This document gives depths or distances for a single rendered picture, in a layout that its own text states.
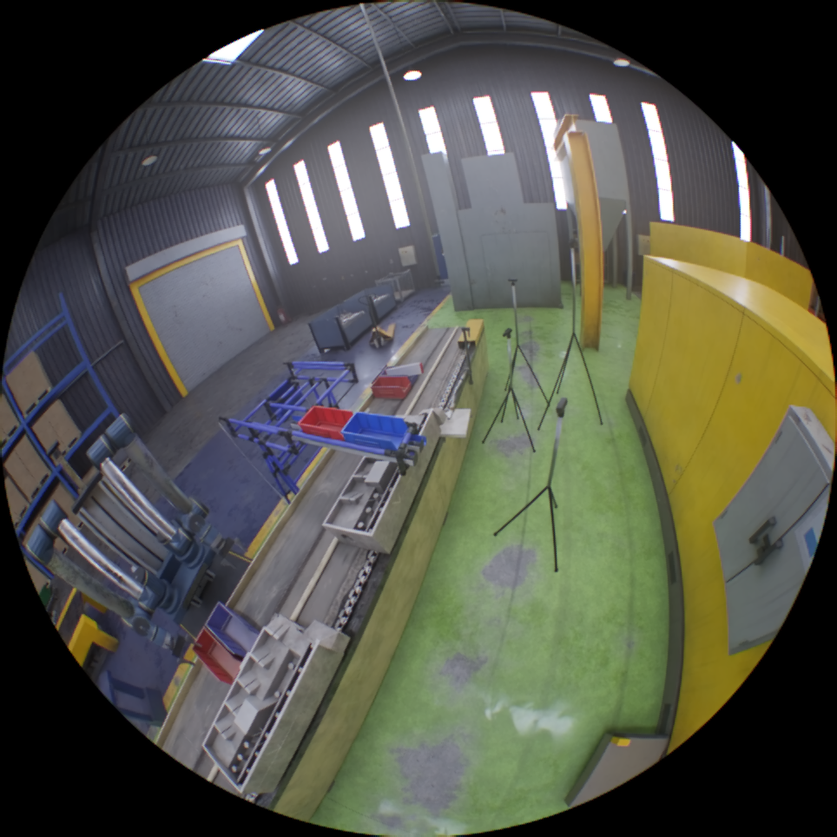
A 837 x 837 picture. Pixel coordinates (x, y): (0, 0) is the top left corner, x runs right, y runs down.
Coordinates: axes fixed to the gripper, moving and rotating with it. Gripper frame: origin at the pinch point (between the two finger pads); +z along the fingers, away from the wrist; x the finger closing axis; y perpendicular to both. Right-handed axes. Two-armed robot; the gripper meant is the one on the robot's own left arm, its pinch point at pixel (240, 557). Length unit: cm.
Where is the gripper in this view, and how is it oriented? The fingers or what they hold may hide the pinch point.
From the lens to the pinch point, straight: 185.6
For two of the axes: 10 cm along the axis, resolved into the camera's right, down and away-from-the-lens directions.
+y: 7.8, -3.6, -5.1
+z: 5.8, 7.2, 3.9
